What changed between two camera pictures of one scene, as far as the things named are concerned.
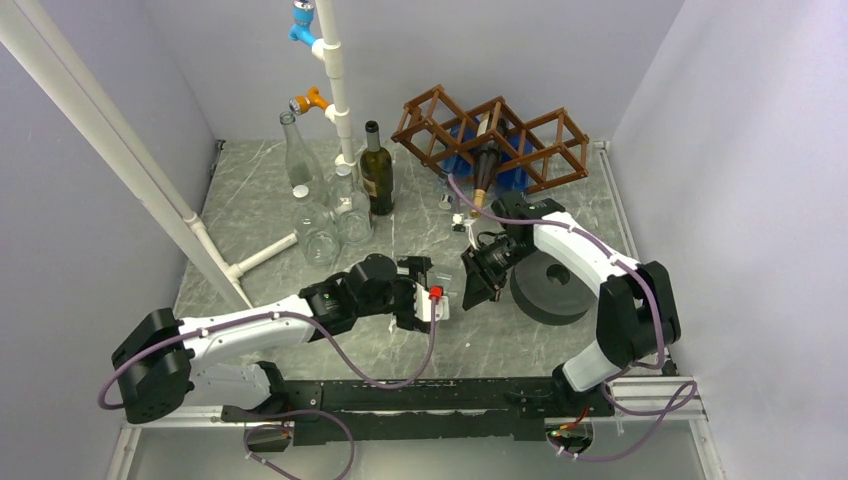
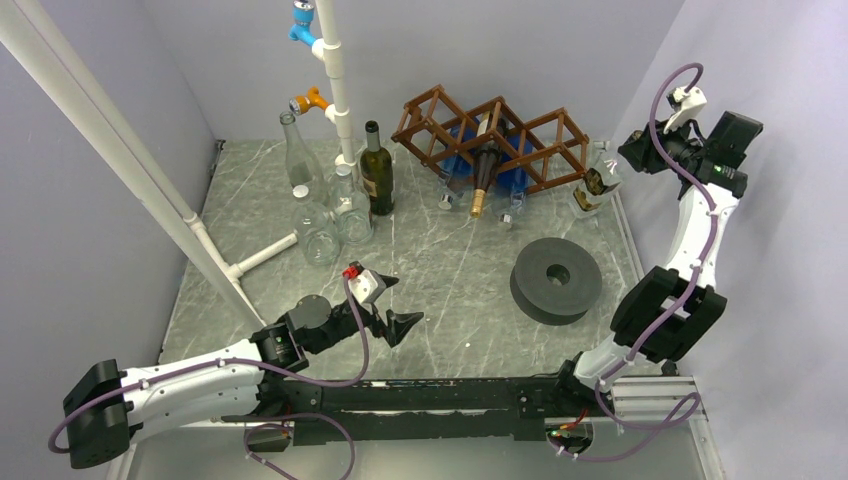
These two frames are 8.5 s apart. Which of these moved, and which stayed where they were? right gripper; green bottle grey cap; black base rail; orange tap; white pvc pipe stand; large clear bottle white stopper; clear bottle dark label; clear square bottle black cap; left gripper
Moved: right gripper; left gripper; clear square bottle black cap
Stayed: clear bottle dark label; orange tap; large clear bottle white stopper; green bottle grey cap; black base rail; white pvc pipe stand
